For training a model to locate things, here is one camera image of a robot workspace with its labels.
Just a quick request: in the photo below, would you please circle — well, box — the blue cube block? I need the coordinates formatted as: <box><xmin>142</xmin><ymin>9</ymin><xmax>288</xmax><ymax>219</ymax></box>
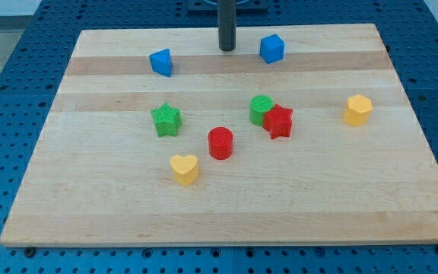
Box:
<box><xmin>259</xmin><ymin>34</ymin><xmax>284</xmax><ymax>64</ymax></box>

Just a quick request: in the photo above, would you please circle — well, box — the yellow hexagon block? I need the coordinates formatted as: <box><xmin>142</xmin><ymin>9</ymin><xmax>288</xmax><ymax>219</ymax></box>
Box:
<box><xmin>342</xmin><ymin>94</ymin><xmax>373</xmax><ymax>126</ymax></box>

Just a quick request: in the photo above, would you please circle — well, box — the red cylinder block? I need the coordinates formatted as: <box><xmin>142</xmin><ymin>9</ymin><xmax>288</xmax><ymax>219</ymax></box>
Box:
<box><xmin>208</xmin><ymin>127</ymin><xmax>233</xmax><ymax>160</ymax></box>

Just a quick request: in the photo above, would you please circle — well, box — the yellow heart block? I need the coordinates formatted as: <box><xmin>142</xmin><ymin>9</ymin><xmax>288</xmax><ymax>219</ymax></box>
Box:
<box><xmin>170</xmin><ymin>155</ymin><xmax>199</xmax><ymax>186</ymax></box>

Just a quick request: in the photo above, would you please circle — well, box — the green cylinder block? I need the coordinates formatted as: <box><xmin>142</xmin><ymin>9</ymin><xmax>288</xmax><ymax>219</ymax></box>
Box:
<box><xmin>249</xmin><ymin>95</ymin><xmax>274</xmax><ymax>126</ymax></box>

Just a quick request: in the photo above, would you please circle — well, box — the green star block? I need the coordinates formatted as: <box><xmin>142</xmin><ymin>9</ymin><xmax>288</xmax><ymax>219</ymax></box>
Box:
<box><xmin>151</xmin><ymin>103</ymin><xmax>182</xmax><ymax>137</ymax></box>

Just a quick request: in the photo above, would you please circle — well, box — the red star block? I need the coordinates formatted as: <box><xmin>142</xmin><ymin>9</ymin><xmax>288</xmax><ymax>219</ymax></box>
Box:
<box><xmin>262</xmin><ymin>104</ymin><xmax>293</xmax><ymax>139</ymax></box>

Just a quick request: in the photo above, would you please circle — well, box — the wooden board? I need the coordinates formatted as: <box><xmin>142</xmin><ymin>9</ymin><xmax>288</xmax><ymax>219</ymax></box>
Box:
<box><xmin>0</xmin><ymin>24</ymin><xmax>438</xmax><ymax>247</ymax></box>

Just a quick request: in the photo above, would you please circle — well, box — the blue triangle block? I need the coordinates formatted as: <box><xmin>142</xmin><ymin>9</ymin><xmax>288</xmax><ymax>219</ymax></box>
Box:
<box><xmin>149</xmin><ymin>49</ymin><xmax>173</xmax><ymax>77</ymax></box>

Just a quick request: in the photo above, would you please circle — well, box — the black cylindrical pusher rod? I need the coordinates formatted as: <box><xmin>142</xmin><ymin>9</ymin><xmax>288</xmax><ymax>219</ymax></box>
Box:
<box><xmin>217</xmin><ymin>0</ymin><xmax>236</xmax><ymax>52</ymax></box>

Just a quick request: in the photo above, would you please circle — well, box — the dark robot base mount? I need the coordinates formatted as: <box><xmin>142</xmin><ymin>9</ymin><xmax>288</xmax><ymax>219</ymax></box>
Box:
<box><xmin>186</xmin><ymin>0</ymin><xmax>270</xmax><ymax>14</ymax></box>

